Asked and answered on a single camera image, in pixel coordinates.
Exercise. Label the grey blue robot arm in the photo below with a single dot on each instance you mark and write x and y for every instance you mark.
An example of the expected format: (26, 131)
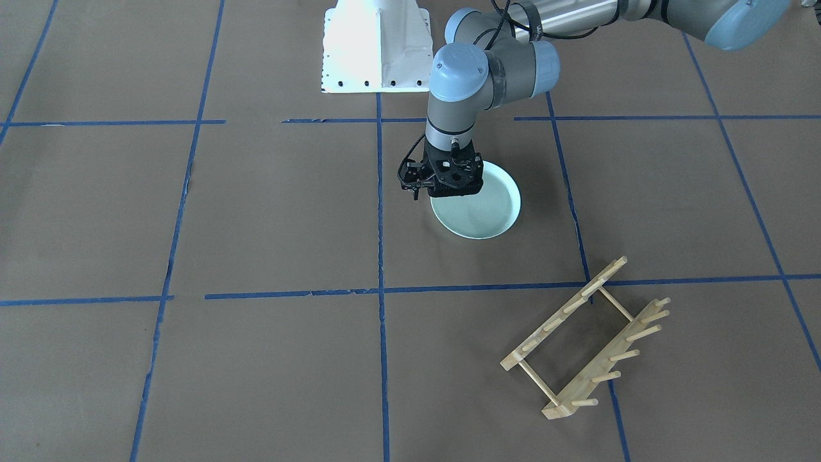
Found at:
(494, 58)

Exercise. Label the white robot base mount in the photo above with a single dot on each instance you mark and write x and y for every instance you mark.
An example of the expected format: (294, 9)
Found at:
(376, 46)

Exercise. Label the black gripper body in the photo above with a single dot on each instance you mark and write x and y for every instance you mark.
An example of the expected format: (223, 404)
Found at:
(412, 178)

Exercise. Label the light green round plate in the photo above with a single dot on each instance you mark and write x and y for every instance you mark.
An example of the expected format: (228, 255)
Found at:
(487, 214)

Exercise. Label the wooden plate rack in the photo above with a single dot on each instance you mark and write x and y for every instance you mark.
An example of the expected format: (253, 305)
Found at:
(593, 331)

